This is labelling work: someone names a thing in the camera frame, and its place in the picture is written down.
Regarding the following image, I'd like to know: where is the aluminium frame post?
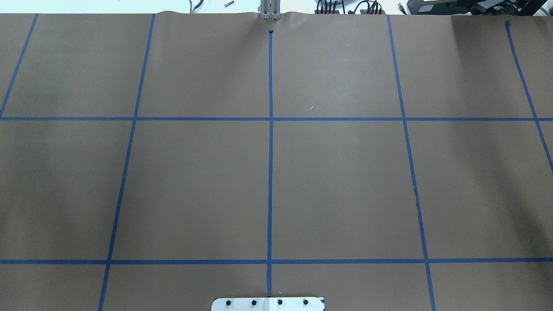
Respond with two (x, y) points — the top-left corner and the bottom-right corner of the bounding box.
(258, 0), (282, 20)

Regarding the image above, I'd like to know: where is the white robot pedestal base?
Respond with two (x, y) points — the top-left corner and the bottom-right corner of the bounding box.
(211, 297), (326, 311)

